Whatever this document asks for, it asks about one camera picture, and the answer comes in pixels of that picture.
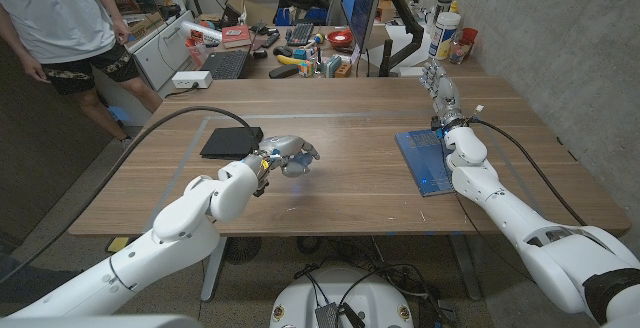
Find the black laptop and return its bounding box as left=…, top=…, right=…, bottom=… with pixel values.
left=199, top=49, right=250, bottom=80

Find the person in white shirt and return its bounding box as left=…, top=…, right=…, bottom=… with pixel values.
left=0, top=0, right=164, bottom=142

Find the blue book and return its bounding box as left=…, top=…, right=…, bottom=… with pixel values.
left=394, top=128, right=459, bottom=198

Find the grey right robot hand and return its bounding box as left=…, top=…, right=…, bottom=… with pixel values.
left=419, top=59, right=464, bottom=129

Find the red book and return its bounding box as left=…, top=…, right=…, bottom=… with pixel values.
left=221, top=24, right=253, bottom=50

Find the black glasses case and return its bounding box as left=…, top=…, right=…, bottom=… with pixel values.
left=268, top=64, right=300, bottom=80

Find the black folder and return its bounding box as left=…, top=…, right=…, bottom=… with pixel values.
left=199, top=126, right=265, bottom=161

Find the white power strip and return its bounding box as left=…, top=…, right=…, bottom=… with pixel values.
left=171, top=70, right=214, bottom=90

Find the white wipes canister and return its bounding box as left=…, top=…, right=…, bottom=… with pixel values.
left=428, top=11, right=462, bottom=61

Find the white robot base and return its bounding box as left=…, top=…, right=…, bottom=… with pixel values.
left=269, top=266, right=415, bottom=328

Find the white drawer cabinet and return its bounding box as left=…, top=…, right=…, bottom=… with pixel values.
left=132, top=10, right=196, bottom=92

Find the teal sponge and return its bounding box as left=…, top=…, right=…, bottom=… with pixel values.
left=324, top=54, right=343, bottom=78

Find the computer monitor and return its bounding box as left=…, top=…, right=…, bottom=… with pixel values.
left=340, top=0, right=387, bottom=52

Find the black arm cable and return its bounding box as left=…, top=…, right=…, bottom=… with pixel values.
left=467, top=117, right=589, bottom=227
left=0, top=105, right=262, bottom=285

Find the red bowl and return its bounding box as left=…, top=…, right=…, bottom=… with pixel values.
left=326, top=28, right=355, bottom=49

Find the black keyboard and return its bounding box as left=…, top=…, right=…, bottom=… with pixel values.
left=285, top=22, right=315, bottom=47

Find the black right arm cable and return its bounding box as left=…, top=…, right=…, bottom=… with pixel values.
left=467, top=117, right=589, bottom=227

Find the yellow black floor pedal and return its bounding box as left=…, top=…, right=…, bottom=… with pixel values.
left=106, top=236, right=132, bottom=254

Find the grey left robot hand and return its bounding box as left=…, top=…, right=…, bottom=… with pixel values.
left=255, top=135, right=321, bottom=178

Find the dark lidded jar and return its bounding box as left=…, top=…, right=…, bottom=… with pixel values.
left=433, top=0, right=453, bottom=24

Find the white roll tube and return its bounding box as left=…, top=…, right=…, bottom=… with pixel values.
left=179, top=20, right=224, bottom=44

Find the red cup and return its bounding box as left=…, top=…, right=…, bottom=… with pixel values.
left=448, top=27, right=479, bottom=65

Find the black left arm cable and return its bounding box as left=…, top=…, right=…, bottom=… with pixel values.
left=0, top=105, right=262, bottom=285

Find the blue bag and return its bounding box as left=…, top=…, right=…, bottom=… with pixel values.
left=273, top=6, right=329, bottom=27

